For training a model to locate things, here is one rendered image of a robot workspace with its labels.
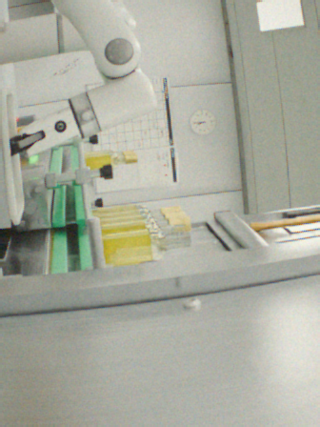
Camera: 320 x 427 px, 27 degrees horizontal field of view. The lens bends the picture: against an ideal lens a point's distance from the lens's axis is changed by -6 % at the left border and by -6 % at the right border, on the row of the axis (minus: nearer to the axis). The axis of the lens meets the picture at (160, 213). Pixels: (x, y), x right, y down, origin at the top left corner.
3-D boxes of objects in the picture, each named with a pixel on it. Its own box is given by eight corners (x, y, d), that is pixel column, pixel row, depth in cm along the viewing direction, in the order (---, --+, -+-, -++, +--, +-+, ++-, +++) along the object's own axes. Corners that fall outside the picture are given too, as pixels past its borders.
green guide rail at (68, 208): (52, 228, 129) (93, 223, 130) (51, 223, 129) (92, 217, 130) (61, 138, 299) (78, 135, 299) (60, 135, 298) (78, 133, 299)
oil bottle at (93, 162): (60, 177, 241) (138, 167, 244) (58, 161, 240) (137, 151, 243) (60, 174, 247) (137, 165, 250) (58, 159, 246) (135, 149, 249)
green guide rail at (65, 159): (48, 190, 127) (89, 184, 128) (47, 184, 127) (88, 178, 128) (59, 122, 297) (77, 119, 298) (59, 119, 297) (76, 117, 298)
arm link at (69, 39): (56, 16, 123) (136, 6, 125) (56, 8, 134) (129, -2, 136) (59, 60, 127) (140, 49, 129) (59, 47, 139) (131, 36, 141)
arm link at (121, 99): (130, 28, 107) (127, 35, 117) (70, 50, 107) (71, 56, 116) (163, 108, 109) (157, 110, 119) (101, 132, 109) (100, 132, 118)
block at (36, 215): (15, 233, 124) (51, 230, 124) (9, 184, 121) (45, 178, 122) (17, 230, 127) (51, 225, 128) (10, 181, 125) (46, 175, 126)
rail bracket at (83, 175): (52, 239, 125) (119, 231, 126) (42, 149, 121) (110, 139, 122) (52, 235, 128) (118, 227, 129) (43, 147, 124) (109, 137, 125)
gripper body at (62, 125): (90, 138, 108) (27, 166, 107) (89, 133, 118) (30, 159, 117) (75, 96, 106) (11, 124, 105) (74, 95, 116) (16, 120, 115)
